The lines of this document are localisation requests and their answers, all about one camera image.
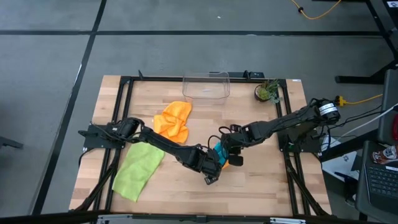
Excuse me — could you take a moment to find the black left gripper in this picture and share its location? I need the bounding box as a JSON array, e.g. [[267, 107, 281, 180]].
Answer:
[[186, 146, 223, 179]]

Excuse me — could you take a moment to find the teal microfiber towel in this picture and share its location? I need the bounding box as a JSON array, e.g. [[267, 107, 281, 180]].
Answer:
[[213, 142, 230, 166]]

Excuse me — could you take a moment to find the lime green microfiber towel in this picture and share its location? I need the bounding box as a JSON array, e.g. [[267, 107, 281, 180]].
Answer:
[[111, 141, 165, 203]]

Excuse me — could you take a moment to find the clear plastic bin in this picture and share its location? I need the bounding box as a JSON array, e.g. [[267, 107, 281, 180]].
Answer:
[[182, 71, 231, 105]]

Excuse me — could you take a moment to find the small potted succulent plant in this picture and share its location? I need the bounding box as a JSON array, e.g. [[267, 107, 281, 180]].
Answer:
[[254, 79, 282, 105]]

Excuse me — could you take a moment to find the white box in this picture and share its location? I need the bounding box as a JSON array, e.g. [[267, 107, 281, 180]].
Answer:
[[321, 136, 361, 183]]

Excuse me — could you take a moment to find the dark grey side desk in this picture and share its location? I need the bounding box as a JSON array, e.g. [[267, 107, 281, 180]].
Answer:
[[355, 139, 398, 223]]

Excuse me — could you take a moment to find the brown snack packet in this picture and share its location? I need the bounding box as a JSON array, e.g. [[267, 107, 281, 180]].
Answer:
[[371, 144, 398, 165]]

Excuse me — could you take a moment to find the black keyboard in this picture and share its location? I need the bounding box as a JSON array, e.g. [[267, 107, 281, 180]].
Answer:
[[365, 163, 398, 200]]

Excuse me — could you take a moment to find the dark grey panel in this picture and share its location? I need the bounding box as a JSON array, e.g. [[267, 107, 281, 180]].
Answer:
[[377, 68, 398, 144]]

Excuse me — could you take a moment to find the red object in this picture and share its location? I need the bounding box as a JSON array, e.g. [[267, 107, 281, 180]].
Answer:
[[391, 114, 398, 142]]

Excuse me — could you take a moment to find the black chair base leg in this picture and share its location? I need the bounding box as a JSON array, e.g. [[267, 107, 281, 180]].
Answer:
[[0, 136, 24, 149]]

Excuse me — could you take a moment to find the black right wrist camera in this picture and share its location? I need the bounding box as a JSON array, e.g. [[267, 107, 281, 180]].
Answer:
[[228, 154, 244, 167]]

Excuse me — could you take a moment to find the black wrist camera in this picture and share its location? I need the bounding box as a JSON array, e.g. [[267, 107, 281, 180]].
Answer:
[[228, 154, 244, 167], [203, 174, 221, 186]]

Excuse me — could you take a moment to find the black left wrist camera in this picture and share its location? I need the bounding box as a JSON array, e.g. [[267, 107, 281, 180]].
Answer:
[[203, 174, 221, 186]]

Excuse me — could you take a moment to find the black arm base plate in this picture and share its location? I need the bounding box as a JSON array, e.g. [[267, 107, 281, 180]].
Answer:
[[78, 123, 127, 149], [277, 127, 322, 154]]

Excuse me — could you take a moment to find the black metal table frame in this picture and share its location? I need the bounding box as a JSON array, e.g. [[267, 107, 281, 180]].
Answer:
[[70, 70, 332, 217]]

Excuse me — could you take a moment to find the yellow extension cord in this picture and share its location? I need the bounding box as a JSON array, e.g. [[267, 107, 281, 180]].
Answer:
[[335, 93, 384, 108]]

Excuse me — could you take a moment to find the white cable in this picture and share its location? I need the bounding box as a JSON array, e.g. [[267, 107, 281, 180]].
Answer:
[[337, 104, 398, 141]]

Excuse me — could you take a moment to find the yellow floor cable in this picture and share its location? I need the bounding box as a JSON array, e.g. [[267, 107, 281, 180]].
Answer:
[[289, 0, 343, 21]]

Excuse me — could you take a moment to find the black desk leg frame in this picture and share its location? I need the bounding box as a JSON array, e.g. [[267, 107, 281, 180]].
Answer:
[[335, 0, 398, 85]]

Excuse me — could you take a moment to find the black front rail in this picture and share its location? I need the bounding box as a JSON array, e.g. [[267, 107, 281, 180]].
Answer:
[[0, 210, 398, 224]]

